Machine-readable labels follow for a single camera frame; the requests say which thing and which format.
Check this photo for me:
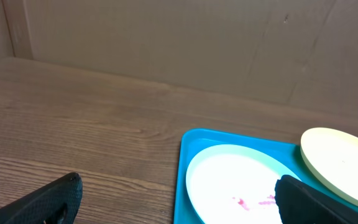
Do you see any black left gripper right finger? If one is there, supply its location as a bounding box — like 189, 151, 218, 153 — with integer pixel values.
275, 175, 358, 224

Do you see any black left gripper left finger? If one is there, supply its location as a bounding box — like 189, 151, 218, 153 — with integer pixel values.
0, 172, 83, 224

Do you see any yellow plate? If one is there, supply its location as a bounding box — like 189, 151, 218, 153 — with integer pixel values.
300, 128, 358, 206

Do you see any light blue plate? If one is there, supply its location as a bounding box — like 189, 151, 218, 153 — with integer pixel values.
186, 144, 294, 224

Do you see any teal plastic tray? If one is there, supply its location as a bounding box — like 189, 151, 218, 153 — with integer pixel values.
173, 128, 358, 224

